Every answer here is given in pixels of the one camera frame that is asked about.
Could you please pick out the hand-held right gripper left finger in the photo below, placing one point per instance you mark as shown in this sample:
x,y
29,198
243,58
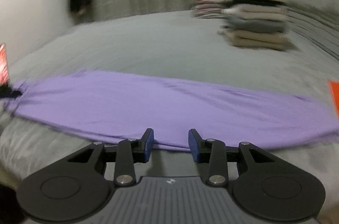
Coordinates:
x,y
149,144

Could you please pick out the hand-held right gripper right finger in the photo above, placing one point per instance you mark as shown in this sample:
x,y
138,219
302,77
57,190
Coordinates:
x,y
192,146

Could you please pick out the purple pants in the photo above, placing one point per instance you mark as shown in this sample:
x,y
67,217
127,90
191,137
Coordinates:
x,y
159,107

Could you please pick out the beige folded garment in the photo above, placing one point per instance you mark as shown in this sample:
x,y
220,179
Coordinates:
x,y
257,40

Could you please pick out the folded white pink quilt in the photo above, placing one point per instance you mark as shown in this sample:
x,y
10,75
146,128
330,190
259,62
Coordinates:
x,y
206,7

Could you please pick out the off-white folded garment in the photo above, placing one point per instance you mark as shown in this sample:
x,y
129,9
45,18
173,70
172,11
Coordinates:
x,y
257,13

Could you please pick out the orange flat object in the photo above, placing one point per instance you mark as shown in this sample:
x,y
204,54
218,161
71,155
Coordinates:
x,y
334,97

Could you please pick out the black folded garment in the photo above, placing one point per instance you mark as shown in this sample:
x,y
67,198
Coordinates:
x,y
259,1

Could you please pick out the black smartphone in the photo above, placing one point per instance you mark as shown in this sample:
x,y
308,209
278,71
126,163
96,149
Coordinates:
x,y
4,65

